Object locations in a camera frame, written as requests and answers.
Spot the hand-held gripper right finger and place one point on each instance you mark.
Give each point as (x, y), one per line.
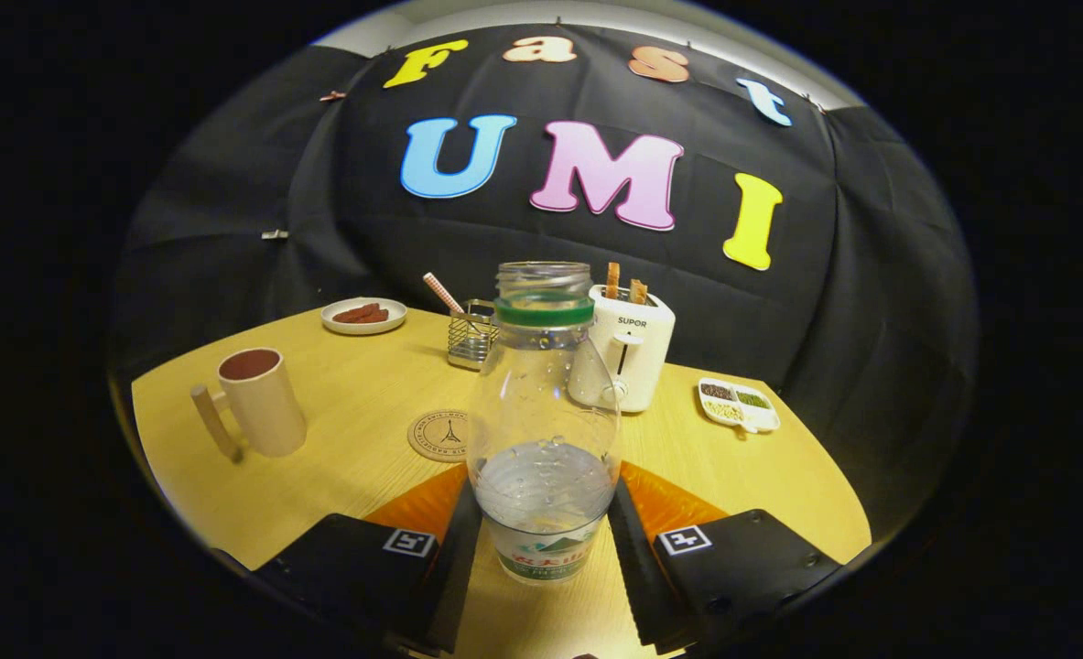
(637, 586)

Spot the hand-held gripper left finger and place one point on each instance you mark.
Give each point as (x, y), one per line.
(449, 586)

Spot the round cork coaster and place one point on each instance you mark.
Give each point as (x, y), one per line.
(436, 437)

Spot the clear plastic juice bottle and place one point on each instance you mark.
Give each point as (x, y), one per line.
(543, 421)

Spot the white divided grain dish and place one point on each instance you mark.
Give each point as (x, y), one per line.
(738, 407)

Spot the white toaster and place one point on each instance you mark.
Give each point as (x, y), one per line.
(646, 357)

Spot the wooden table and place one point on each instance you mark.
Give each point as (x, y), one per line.
(358, 375)

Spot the white round plate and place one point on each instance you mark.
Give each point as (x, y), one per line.
(362, 328)

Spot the brown food piece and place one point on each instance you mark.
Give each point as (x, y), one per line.
(354, 313)
(378, 318)

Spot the toast slice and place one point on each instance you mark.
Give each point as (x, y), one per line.
(638, 292)
(612, 280)

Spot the striped straw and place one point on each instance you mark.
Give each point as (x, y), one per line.
(440, 290)

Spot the black backdrop cloth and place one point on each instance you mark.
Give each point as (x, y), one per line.
(230, 229)

